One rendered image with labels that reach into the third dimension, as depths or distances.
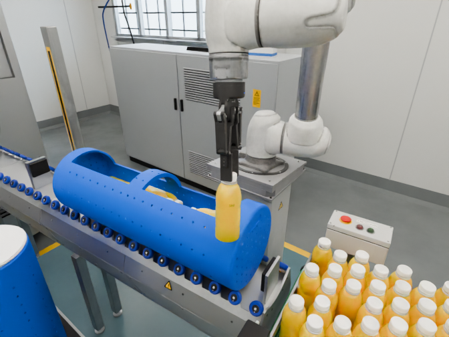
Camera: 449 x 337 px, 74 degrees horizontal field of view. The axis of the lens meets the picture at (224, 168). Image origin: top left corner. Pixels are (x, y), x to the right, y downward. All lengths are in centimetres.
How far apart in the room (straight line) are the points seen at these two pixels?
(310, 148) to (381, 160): 231
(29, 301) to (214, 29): 113
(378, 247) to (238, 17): 83
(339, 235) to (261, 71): 162
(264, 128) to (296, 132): 15
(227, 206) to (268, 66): 179
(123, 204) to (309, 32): 79
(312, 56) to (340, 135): 250
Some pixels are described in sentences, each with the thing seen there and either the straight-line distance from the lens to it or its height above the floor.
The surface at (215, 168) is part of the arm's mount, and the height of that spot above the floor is 107.
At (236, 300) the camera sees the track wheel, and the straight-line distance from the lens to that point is 101.
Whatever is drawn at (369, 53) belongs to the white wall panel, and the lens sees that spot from 346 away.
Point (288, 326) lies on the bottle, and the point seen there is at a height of 101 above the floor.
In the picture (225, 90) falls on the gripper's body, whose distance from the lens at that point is 68.
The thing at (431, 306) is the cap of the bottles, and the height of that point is 108.
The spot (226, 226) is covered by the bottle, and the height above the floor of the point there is 127.
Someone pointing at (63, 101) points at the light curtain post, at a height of 130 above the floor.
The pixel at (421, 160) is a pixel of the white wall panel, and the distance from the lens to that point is 361.
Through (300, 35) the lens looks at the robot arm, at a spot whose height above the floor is 172.
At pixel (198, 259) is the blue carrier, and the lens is 93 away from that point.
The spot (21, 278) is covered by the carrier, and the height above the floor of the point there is 94.
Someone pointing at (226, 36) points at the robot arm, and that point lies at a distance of 67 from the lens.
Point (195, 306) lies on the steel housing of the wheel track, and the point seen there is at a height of 86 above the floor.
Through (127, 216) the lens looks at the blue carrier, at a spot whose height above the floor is 114.
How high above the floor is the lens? 175
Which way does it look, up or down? 27 degrees down
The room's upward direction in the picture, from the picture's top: straight up
